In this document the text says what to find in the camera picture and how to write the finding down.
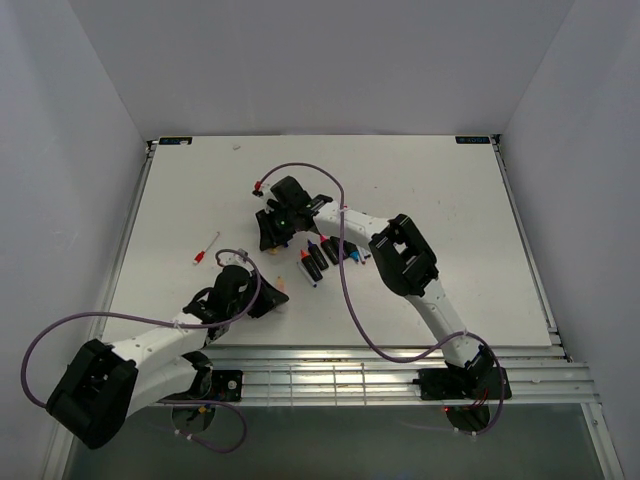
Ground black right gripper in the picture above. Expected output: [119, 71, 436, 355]
[257, 204, 299, 251]

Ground purple cap black highlighter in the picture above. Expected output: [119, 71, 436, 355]
[307, 240, 329, 271]

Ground orange cap black highlighter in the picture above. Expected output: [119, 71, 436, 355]
[300, 250, 323, 282]

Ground small blue cap white marker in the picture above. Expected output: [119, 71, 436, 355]
[296, 261, 317, 288]

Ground pink cap black highlighter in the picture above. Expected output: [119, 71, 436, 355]
[320, 235, 341, 265]

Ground light blue cap black highlighter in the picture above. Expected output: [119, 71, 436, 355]
[343, 240, 360, 263]

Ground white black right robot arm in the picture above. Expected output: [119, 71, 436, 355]
[256, 176, 494, 397]

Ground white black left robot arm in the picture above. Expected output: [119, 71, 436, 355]
[45, 265, 289, 449]

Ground left blue corner label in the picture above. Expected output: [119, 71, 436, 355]
[158, 137, 193, 146]

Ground blue corner label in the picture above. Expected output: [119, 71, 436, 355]
[158, 137, 193, 146]
[455, 136, 491, 145]

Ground right blue corner label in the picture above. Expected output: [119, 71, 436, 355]
[455, 136, 491, 145]

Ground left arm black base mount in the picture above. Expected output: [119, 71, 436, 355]
[165, 370, 244, 402]

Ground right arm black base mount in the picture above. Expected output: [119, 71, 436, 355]
[412, 367, 512, 400]

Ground aluminium frame rail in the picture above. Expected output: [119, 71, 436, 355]
[205, 343, 599, 407]

